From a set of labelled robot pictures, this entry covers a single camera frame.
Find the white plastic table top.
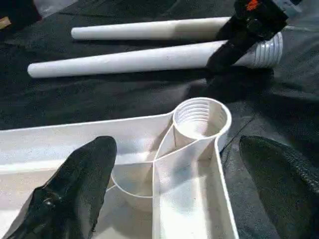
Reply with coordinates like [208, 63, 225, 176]
[0, 97, 240, 239]

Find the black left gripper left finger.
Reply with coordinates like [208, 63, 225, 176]
[4, 135, 118, 239]

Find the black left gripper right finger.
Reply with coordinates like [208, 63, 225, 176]
[239, 135, 319, 239]

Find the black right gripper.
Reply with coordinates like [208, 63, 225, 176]
[206, 0, 295, 73]

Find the white plastic table leg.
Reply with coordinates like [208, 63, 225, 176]
[71, 16, 234, 42]
[27, 32, 284, 79]

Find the black cabinet with gold label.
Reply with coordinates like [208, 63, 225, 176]
[0, 0, 43, 30]

